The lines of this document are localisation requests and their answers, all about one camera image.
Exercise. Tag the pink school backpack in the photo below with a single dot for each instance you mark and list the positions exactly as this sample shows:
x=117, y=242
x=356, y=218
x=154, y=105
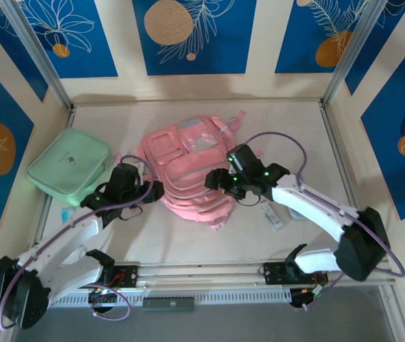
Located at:
x=188, y=171

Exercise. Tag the small white tube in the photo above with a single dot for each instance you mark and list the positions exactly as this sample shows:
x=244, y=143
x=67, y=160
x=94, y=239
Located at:
x=271, y=215

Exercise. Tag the white and teal tube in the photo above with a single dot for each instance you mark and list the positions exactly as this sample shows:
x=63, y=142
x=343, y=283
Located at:
x=67, y=214

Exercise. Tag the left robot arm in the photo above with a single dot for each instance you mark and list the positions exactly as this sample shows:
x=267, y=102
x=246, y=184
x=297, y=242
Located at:
x=63, y=239

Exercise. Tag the mint green zip pouch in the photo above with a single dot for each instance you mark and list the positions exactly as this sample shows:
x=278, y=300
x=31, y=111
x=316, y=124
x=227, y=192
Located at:
x=67, y=164

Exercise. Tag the blue panel with beige circle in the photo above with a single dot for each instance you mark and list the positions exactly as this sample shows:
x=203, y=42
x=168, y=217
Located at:
x=223, y=42

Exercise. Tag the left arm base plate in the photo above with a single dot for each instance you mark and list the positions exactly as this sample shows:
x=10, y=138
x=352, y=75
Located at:
x=127, y=276

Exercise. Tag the aluminium front rail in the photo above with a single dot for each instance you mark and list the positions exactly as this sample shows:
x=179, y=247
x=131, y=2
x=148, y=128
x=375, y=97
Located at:
x=202, y=274

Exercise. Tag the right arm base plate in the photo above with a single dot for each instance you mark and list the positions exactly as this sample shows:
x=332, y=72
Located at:
x=275, y=273

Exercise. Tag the aluminium frame post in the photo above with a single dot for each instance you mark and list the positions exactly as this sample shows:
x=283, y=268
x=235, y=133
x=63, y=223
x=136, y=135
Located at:
x=355, y=46
x=35, y=53

